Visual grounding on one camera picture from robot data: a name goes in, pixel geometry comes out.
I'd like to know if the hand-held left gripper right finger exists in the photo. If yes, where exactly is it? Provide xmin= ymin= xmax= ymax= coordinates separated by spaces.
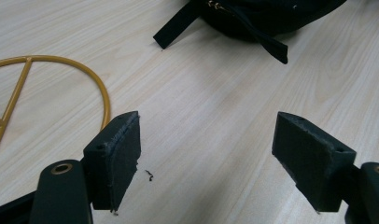
xmin=271 ymin=111 xmax=379 ymax=224

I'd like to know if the black bag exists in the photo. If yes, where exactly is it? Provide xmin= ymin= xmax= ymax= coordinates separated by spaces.
xmin=152 ymin=0 xmax=348 ymax=65

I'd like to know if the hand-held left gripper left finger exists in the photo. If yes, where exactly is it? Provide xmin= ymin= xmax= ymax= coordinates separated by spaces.
xmin=28 ymin=110 xmax=142 ymax=224

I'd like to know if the yellow metal wire ring stand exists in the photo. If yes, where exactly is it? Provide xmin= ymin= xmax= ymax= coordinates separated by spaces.
xmin=0 ymin=54 xmax=112 ymax=161

